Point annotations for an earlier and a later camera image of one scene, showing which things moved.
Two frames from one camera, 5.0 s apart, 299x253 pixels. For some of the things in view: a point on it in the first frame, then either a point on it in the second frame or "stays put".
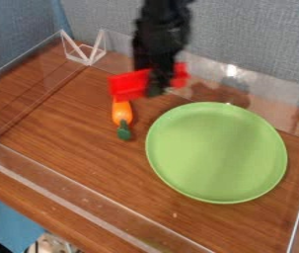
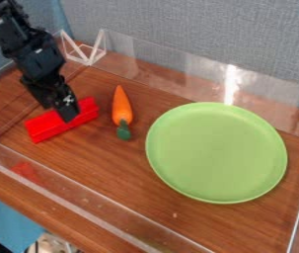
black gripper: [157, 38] -> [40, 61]
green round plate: [217, 151] stays put
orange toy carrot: [121, 116] stays put
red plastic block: [131, 85] -> [42, 126]
